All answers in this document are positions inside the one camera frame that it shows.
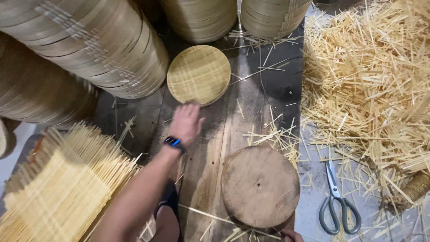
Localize person's right hand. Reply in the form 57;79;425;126
282;229;305;242

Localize round wooden block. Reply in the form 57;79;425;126
221;145;301;230

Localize round woven bamboo tray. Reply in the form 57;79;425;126
167;45;232;107

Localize person's leg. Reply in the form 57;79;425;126
153;181;184;242

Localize scattered bamboo strips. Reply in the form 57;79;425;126
243;107;302;170

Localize large stack of bamboo rings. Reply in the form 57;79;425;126
0;0;170;100

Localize grey-handled scissors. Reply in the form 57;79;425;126
318;158;362;236

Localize pile of woven bamboo mats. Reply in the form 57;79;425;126
0;122;142;242

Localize person's left hand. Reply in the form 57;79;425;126
169;101;206;147

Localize dark stack of bamboo rings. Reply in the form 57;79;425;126
0;32;99;127

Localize woven bamboo basket edge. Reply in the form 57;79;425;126
0;118;21;160

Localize roll of brown twine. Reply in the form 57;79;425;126
401;172;430;203

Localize black smartwatch with blue screen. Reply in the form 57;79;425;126
163;136;186;155

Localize heap of bamboo strip offcuts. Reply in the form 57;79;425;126
300;0;430;242

